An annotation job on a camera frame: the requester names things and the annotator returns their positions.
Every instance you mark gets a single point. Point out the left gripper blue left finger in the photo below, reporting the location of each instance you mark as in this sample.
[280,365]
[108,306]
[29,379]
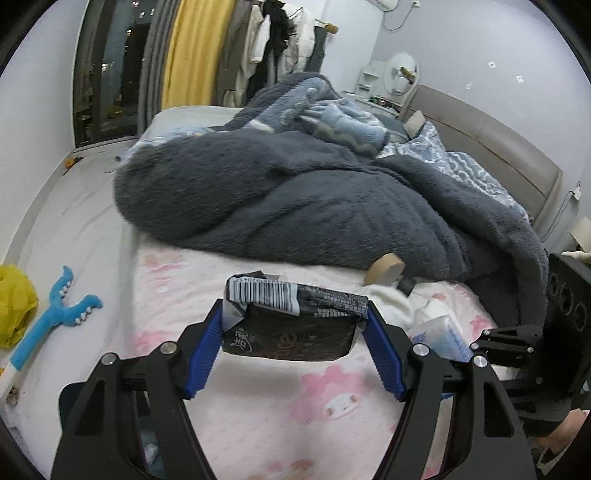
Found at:
[201,343]

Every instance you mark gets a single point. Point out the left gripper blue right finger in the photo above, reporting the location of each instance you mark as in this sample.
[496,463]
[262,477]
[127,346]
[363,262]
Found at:
[388,347]

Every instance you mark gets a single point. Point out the black snack wrapper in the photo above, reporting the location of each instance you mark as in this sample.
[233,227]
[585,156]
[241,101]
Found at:
[274,319]

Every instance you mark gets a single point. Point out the dark teal trash bin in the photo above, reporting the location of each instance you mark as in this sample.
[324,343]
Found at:
[106,434]

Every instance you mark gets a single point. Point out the person's hand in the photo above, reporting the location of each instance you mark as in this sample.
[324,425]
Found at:
[566,451]

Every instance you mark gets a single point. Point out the blue tissue packet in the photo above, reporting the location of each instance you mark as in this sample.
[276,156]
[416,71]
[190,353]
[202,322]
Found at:
[435,325]

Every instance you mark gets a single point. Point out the cardboard tape roll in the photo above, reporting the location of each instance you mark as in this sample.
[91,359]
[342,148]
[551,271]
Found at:
[385,270]

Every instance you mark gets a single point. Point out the blue plush claw toy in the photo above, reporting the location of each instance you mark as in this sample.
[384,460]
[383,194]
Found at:
[57,314]

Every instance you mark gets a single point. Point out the dark grey fleece blanket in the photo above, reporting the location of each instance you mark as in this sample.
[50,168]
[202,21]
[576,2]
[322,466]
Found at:
[291,197]

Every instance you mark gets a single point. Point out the yellow plastic bag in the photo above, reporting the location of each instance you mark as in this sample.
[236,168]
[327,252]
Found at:
[18,299]

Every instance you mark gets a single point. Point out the grey upholstered headboard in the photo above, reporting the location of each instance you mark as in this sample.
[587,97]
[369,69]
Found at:
[530,176]

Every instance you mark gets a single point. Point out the blue white wave duvet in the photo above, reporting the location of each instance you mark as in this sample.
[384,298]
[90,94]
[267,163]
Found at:
[428,147]

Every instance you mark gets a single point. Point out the orange tool on floor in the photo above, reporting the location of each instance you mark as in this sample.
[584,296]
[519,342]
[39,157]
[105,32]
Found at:
[70,162]

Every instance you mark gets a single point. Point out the grey curtain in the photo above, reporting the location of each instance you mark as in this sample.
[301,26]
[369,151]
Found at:
[153,62]

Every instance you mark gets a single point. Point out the blue patterned fleece blanket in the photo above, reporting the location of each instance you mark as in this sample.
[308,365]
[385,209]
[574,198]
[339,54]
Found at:
[304,102]

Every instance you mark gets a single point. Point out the yellow curtain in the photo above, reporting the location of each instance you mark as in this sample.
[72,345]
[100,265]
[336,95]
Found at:
[195,45]

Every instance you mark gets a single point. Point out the hanging clothes on rack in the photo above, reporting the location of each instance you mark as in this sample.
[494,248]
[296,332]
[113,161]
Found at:
[264,42]

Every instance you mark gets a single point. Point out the dark glass balcony door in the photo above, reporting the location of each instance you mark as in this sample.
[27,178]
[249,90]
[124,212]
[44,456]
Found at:
[107,69]

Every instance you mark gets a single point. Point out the white wall air conditioner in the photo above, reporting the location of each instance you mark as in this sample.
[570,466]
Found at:
[385,5]

